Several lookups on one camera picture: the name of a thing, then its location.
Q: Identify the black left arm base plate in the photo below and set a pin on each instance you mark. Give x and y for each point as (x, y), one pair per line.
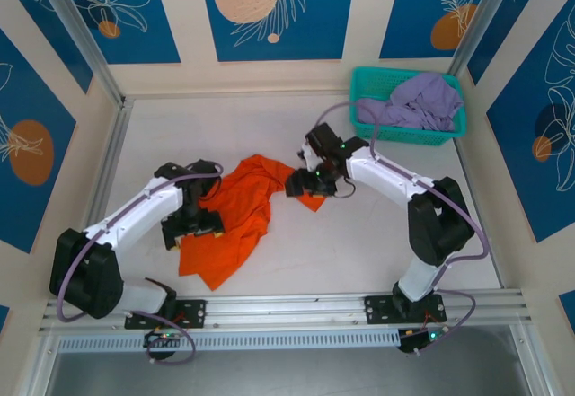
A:
(195, 313)

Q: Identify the blue panel fern orange circle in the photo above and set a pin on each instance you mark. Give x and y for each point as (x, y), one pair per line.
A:
(431, 10)

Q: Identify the aluminium frame post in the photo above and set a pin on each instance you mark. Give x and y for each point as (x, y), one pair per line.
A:
(76, 28)
(480, 19)

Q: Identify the blue panel large peach circle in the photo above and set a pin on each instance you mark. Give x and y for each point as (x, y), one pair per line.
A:
(278, 14)

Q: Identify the grey metal sheet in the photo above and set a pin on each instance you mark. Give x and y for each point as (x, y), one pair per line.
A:
(269, 373)

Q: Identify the aluminium mounting rail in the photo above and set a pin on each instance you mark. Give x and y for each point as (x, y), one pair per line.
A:
(287, 308)

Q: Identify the blue panel big orange circle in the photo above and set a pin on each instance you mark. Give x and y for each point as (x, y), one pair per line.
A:
(27, 144)

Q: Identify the orange t-shirt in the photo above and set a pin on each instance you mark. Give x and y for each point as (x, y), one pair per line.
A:
(242, 216)

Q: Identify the aluminium table side rail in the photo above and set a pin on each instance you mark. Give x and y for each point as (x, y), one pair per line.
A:
(105, 180)
(480, 216)

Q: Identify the blue panel white leaf outline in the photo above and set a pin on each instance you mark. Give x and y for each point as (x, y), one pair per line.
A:
(539, 144)

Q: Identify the teal plastic basket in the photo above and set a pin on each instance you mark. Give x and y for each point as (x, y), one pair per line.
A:
(373, 79)

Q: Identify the blue panel small orange circle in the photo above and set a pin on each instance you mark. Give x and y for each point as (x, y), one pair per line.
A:
(126, 14)

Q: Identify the purple t-shirt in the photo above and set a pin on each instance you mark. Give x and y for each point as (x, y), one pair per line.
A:
(431, 95)

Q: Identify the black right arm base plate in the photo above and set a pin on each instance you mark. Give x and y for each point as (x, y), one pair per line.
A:
(379, 308)

